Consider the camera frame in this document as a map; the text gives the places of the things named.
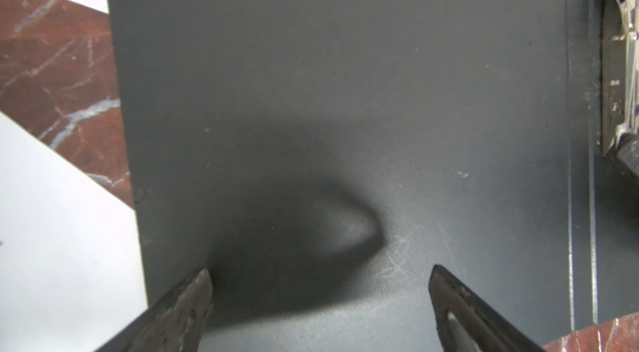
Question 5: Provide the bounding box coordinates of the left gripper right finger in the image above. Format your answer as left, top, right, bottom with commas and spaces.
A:
429, 265, 542, 351

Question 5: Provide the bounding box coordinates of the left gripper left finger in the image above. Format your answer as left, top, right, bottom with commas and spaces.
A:
98, 268, 213, 352

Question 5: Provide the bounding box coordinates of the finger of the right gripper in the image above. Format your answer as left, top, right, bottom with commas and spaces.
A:
616, 135, 639, 177

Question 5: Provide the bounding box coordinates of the black folder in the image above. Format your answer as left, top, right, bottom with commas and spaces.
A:
108, 0, 638, 351

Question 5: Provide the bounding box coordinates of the metal lever clip mechanism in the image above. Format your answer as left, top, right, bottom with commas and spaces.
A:
601, 0, 638, 156

